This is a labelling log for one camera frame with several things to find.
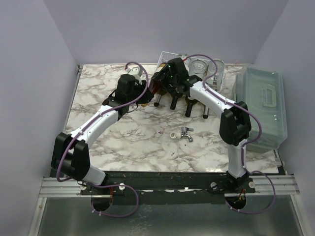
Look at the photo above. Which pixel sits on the clear plastic storage box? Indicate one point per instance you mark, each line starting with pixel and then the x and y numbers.
pixel 263 93

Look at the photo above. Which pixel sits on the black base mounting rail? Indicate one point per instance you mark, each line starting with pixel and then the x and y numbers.
pixel 124 189

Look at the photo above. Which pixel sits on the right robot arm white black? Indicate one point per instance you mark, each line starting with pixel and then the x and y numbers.
pixel 235 123

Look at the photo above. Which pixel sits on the clear bottle silver stopper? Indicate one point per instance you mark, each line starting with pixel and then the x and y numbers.
pixel 215 82
pixel 197 69

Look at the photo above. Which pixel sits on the dark bottle black neck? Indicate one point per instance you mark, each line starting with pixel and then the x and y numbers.
pixel 190 103
pixel 174 101

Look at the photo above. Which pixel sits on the white wire wine rack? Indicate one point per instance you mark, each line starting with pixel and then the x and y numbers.
pixel 166 56

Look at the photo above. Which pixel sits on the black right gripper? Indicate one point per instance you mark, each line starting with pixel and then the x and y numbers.
pixel 157 80

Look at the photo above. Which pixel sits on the clear bottle dark cork stopper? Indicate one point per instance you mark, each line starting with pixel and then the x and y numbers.
pixel 186 59

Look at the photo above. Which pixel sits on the clear bottle silver stopper right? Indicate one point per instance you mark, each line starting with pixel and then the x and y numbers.
pixel 215 82

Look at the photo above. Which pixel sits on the chrome faucet with white fitting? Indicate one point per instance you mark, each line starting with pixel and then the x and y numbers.
pixel 183 134

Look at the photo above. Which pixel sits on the green bottle silver neck leftmost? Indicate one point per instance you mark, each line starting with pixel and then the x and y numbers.
pixel 158 99

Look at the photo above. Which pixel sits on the red wine bottle gold cap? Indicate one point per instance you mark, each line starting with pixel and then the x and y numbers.
pixel 155 85

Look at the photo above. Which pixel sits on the clear bottle silver stopper middle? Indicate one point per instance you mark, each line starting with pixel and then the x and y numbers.
pixel 197 69

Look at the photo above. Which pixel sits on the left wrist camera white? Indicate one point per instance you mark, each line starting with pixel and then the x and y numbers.
pixel 136 72

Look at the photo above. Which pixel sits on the green bottle silver neck rightmost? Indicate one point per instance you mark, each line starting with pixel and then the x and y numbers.
pixel 205 112

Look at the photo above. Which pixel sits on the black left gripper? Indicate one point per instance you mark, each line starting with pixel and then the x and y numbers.
pixel 146 98

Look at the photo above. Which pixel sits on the green bottle silver neck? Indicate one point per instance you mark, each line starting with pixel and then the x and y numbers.
pixel 158 99
pixel 205 112

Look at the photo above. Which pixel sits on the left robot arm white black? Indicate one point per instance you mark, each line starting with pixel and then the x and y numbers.
pixel 71 158

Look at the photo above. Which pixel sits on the aluminium extrusion rail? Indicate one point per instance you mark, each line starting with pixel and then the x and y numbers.
pixel 281 185

